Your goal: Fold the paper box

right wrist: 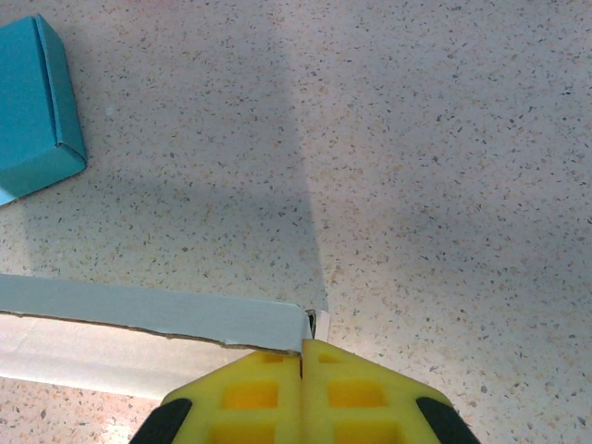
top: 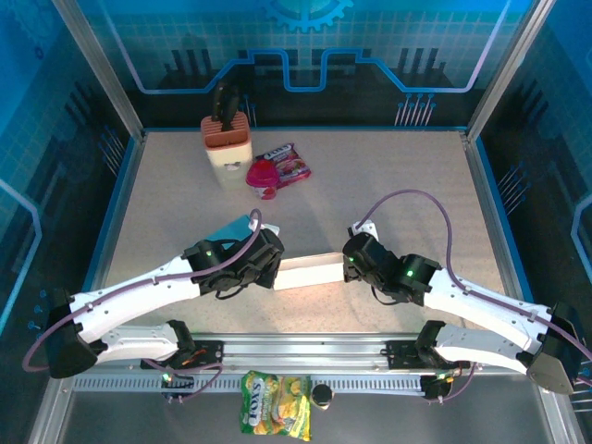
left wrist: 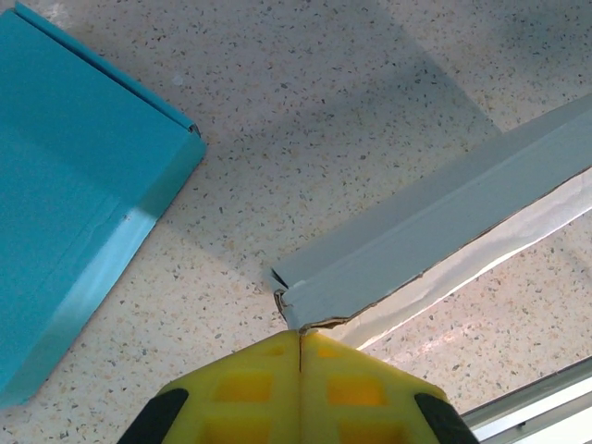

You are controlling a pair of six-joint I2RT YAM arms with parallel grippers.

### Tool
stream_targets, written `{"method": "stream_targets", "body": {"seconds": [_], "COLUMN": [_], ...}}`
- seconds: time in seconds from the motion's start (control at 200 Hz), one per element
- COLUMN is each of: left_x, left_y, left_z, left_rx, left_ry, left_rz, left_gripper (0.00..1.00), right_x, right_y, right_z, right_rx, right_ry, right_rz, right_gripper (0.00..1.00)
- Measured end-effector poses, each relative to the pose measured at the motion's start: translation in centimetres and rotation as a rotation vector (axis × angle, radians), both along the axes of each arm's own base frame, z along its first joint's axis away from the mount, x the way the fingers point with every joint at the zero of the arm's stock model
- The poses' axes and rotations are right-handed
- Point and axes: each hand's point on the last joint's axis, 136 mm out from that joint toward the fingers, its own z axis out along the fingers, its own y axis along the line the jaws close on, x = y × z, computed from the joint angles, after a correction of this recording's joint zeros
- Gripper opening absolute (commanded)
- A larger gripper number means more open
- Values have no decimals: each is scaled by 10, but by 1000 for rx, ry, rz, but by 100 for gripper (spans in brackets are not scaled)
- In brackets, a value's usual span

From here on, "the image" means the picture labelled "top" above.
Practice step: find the beige knife block brown top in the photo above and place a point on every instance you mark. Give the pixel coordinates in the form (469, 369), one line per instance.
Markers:
(229, 162)

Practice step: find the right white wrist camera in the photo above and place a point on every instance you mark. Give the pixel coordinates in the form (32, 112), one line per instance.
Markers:
(365, 227)

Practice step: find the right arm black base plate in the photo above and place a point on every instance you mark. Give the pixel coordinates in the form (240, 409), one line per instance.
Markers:
(402, 353)

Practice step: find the white paper box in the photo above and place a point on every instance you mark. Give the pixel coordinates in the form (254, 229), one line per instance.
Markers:
(310, 273)

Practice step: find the pink yoghurt cup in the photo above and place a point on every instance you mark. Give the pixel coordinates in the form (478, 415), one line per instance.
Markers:
(262, 180)

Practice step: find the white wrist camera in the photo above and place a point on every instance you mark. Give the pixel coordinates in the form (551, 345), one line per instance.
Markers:
(270, 229)
(365, 227)

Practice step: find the red candy bag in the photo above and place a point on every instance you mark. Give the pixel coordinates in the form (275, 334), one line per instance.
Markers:
(289, 162)

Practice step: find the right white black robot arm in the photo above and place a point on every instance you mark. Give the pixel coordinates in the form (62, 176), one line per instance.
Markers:
(485, 305)

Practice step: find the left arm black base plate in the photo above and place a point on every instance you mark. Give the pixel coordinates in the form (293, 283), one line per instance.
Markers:
(210, 353)

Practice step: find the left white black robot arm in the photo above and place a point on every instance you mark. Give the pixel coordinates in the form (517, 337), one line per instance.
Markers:
(139, 296)

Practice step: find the black round knob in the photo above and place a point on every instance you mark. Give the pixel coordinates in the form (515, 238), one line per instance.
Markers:
(322, 395)

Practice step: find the aluminium frame post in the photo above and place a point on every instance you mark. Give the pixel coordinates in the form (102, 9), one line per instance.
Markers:
(504, 78)
(106, 83)

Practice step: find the aluminium mounting beam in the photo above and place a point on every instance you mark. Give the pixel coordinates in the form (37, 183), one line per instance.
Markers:
(300, 347)

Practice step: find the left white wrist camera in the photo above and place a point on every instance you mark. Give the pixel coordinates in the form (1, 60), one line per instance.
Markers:
(270, 229)

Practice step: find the small circuit board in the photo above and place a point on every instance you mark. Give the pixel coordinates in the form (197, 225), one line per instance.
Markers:
(178, 381)
(437, 386)

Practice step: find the yellow candy bag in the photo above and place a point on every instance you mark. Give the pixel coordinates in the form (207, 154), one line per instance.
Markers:
(275, 407)

